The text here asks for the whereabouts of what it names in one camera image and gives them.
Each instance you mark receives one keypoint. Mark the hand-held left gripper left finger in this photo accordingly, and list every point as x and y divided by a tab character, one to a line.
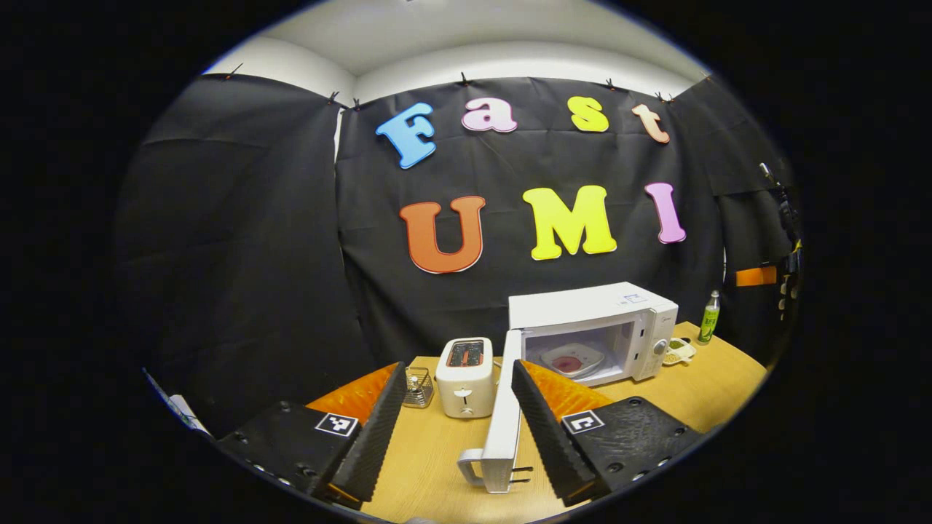
375	444

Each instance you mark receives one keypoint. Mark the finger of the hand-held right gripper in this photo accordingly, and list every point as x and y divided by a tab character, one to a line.
756	276

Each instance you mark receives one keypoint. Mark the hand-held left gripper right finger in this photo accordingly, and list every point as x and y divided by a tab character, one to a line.
550	444

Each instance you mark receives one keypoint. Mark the pink meat slice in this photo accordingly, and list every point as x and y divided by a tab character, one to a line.
568	364

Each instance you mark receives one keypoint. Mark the white square food plate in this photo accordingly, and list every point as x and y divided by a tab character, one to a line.
591	353

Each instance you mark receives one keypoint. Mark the white microwave oven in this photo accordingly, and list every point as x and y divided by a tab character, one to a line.
582	306

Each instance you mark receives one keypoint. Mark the green label drink bottle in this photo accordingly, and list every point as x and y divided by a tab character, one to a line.
709	320

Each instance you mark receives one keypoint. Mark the white toaster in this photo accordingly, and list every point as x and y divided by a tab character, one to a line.
464	393

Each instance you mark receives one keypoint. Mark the white divided tray with grains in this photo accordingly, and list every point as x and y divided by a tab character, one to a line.
681	353

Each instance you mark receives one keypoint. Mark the white papers with blue labels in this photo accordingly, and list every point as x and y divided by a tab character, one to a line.
182	411

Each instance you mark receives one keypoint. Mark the black backdrop cloth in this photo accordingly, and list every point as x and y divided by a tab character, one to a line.
255	255

